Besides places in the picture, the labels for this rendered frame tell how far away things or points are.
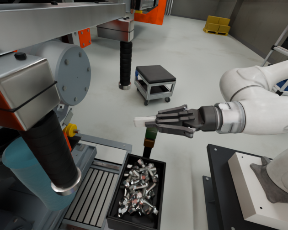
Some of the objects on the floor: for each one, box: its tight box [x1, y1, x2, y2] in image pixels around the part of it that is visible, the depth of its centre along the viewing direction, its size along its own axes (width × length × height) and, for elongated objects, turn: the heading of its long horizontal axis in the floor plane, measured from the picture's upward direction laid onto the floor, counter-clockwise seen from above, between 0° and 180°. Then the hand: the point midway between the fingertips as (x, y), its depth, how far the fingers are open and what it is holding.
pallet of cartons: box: [203, 16, 230, 36], centre depth 674 cm, size 77×108×63 cm
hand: (145, 121), depth 44 cm, fingers closed
